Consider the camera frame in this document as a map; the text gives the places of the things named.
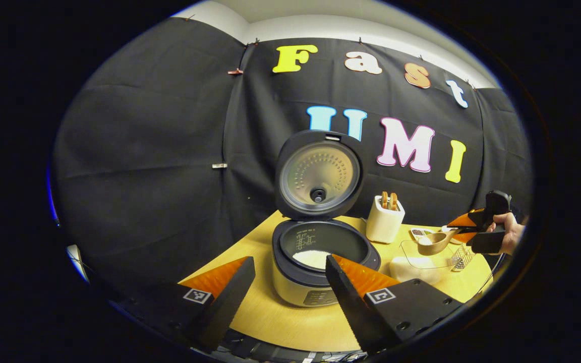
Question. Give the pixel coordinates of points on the clear box of rice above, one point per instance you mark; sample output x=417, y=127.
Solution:
x=411, y=267

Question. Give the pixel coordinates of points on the wooden spoon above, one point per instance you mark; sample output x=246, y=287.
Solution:
x=434, y=243

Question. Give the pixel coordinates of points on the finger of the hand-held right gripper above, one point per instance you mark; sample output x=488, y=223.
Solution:
x=487, y=243
x=464, y=220

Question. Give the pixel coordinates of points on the white toaster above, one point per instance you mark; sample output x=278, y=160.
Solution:
x=384, y=224

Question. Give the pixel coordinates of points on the white divided bean dish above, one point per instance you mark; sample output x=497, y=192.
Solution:
x=416, y=232

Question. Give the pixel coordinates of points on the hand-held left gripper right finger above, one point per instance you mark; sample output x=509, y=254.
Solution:
x=351, y=307

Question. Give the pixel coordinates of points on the bread slice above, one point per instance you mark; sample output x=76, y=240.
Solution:
x=384, y=199
x=394, y=201

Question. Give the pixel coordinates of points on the pink clip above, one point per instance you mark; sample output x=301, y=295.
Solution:
x=235, y=72

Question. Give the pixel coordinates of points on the silver black rice cooker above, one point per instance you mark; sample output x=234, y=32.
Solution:
x=290, y=287

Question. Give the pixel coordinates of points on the black backdrop cloth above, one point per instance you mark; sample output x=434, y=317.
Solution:
x=144, y=166

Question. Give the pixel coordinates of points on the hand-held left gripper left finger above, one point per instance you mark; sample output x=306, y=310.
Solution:
x=225, y=307

